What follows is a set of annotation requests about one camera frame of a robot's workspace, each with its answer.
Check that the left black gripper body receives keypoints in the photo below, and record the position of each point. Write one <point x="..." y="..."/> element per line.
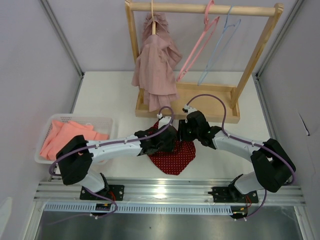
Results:
<point x="168" y="147"/>

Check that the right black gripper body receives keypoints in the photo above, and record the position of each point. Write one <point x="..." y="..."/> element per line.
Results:
<point x="186" y="133"/>

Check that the red polka dot cloth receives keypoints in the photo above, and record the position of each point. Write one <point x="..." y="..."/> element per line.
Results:
<point x="174" y="162"/>

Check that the dusty pink pleated skirt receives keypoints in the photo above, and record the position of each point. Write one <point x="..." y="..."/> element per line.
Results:
<point x="154" y="67"/>

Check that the beige wooden hanger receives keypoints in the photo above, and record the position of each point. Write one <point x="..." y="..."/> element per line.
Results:
<point x="153" y="18"/>

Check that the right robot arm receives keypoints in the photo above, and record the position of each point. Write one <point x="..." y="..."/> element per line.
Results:
<point x="272" y="167"/>

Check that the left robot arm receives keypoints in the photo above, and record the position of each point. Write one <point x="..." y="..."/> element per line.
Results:
<point x="76" y="158"/>

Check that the blue hanger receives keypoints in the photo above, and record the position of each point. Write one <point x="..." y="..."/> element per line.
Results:
<point x="221" y="46"/>

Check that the pink hanger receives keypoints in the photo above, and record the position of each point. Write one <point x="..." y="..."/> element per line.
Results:
<point x="208" y="31"/>

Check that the wooden clothes rack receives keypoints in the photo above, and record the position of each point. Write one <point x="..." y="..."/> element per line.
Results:
<point x="229" y="94"/>

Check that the white plastic basket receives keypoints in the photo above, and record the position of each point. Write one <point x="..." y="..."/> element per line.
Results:
<point x="101" y="124"/>

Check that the salmon orange cloth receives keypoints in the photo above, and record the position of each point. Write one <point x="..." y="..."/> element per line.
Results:
<point x="61" y="133"/>

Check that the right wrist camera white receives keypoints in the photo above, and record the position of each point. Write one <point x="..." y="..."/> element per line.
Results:
<point x="188" y="109"/>

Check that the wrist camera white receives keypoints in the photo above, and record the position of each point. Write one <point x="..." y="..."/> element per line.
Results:
<point x="188" y="109"/>
<point x="163" y="120"/>

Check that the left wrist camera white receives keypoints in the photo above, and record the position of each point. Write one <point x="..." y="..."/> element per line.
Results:
<point x="163" y="120"/>

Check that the aluminium mounting rail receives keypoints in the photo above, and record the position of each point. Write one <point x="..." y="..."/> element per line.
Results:
<point x="163" y="191"/>

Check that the white slotted cable duct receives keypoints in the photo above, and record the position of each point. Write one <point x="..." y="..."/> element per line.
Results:
<point x="125" y="208"/>

